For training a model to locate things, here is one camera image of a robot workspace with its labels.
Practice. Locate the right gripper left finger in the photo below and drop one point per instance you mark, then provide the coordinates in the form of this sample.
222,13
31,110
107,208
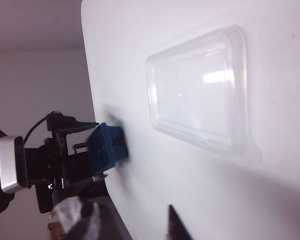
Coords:
75,220

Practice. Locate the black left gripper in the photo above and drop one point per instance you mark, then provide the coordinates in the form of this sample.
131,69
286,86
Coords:
52,160

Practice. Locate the dark blue ice cube tray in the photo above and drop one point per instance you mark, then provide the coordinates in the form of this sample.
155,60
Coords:
107,149

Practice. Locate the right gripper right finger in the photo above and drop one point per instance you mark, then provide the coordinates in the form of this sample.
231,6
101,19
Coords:
178,225

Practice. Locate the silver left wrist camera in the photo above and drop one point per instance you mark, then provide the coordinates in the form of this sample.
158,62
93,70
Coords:
11,165

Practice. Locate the clear plastic tray lid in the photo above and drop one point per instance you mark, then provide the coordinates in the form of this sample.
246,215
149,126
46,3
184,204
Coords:
197,97

